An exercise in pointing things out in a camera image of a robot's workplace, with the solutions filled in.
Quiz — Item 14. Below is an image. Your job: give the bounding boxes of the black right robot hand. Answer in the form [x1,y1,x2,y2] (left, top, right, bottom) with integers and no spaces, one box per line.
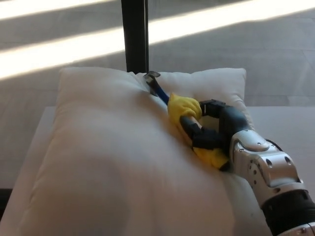
[181,99,254,151]

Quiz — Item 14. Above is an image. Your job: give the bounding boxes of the black vertical post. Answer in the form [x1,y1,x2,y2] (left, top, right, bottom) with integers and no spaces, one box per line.
[121,0,150,74]

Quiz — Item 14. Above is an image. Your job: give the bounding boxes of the white pillow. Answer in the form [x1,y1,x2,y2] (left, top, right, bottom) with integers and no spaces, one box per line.
[23,66,273,236]

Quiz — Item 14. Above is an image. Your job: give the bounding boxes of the yellow cloth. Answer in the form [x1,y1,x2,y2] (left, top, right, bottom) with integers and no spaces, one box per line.
[167,92,230,169]

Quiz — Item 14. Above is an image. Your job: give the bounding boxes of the blue handled steel hammer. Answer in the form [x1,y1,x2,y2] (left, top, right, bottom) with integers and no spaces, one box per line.
[143,71,231,172]

